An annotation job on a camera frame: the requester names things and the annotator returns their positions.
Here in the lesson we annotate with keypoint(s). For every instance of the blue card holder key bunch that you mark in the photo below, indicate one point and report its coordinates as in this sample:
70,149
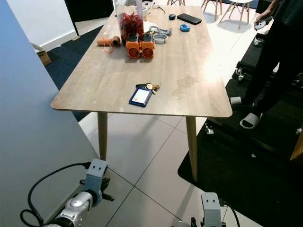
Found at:
140,97

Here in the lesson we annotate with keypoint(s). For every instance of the white handheld controller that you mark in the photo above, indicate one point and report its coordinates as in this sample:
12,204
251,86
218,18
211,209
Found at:
259,25

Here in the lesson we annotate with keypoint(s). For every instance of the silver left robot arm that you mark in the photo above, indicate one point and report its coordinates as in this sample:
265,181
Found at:
75,210

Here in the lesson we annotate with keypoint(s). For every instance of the person right forearm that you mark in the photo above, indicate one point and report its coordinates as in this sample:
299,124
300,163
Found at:
274,7

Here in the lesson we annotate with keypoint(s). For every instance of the white hook board panel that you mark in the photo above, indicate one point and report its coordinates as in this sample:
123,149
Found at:
28,142

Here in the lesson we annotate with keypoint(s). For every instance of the person right hand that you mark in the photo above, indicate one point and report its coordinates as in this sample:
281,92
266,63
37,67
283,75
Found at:
266,17

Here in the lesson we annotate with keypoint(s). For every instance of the black floor mat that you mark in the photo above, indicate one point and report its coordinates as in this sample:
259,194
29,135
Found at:
232,194

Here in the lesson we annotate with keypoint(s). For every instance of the black wheeled platform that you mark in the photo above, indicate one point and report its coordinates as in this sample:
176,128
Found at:
248,56
265,137

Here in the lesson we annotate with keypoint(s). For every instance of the white slide sandal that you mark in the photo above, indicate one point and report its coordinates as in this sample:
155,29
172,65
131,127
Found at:
235,100
251,121

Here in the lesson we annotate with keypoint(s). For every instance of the light wooden table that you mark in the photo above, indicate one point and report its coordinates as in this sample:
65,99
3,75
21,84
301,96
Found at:
123,75

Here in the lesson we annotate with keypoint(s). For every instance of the brown wooden plank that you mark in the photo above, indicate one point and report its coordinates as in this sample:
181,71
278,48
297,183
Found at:
298,149

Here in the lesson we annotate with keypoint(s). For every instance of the dark blue carpet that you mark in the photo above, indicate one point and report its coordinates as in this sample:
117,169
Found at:
71,66

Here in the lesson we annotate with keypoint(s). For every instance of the brown cardboard box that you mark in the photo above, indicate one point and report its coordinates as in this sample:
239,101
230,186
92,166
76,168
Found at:
44,56

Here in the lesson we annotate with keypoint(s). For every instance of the brown roll with orange loop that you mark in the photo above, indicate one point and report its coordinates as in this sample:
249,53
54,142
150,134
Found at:
108,41

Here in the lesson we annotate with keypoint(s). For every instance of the grey metal clamp tool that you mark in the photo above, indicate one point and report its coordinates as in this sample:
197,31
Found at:
163,31

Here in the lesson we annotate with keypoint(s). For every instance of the person in black clothes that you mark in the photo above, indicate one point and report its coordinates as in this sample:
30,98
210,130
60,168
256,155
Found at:
277,56

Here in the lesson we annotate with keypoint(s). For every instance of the small blue round case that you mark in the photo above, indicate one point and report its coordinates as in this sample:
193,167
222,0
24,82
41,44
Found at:
185,28

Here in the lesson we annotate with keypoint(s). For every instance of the black computer mouse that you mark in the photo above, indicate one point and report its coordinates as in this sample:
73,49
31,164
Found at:
172,17

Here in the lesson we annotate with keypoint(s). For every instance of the black phone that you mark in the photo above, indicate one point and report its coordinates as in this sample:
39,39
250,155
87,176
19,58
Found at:
189,19

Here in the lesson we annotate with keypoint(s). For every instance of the white chair wooden legs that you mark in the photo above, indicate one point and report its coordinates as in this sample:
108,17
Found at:
218,4
241,2

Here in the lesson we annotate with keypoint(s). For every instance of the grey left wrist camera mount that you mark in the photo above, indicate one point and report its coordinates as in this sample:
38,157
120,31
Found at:
97,176

